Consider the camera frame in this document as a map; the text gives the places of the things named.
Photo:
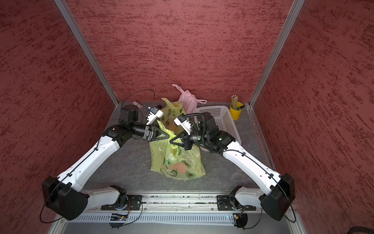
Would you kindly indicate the white plastic basket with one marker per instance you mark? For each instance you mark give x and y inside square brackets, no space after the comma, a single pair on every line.
[223,119]

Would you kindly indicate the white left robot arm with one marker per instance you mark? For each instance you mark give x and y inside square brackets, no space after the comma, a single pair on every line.
[65,194]

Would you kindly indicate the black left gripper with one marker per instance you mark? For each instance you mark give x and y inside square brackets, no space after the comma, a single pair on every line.
[149,134]

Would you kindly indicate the right aluminium corner post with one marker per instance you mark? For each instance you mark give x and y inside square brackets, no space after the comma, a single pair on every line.
[282,37]

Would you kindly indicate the aluminium corner post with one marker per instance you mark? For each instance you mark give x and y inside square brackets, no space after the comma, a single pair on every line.
[282,37]
[74,27]

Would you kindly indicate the aluminium front rail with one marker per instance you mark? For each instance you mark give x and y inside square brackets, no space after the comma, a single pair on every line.
[184,202]

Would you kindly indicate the white slotted cable duct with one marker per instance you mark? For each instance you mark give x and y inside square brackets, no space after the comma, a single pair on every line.
[225,219]

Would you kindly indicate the left aluminium corner post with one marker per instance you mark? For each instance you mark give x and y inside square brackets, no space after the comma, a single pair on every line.
[74,27]

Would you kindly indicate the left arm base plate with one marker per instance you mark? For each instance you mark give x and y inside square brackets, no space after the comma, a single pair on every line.
[134,201]

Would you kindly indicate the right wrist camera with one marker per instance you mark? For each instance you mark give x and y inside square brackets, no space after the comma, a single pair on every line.
[185,123]

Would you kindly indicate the green avocado plastic bag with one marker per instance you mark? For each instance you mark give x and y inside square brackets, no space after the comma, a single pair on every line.
[172,111]

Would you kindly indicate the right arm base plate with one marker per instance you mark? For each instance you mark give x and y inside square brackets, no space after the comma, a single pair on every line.
[225,203]

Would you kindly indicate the colored pencils bundle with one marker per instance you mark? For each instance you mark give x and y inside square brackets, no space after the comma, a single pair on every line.
[234,102]

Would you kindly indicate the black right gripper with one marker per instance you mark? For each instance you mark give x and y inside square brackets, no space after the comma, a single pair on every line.
[186,142]

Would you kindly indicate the yellow pencil cup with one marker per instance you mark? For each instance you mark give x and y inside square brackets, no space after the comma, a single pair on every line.
[236,113]

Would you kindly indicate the pink peach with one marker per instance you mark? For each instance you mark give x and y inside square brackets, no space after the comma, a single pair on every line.
[180,168]

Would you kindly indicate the pink plastic bag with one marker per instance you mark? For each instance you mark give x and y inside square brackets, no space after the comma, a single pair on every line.
[188,99]

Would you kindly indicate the colorful marker pack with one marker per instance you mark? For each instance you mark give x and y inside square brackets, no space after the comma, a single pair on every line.
[139,105]

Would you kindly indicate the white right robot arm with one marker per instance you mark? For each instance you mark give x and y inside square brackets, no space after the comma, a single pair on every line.
[277,192]

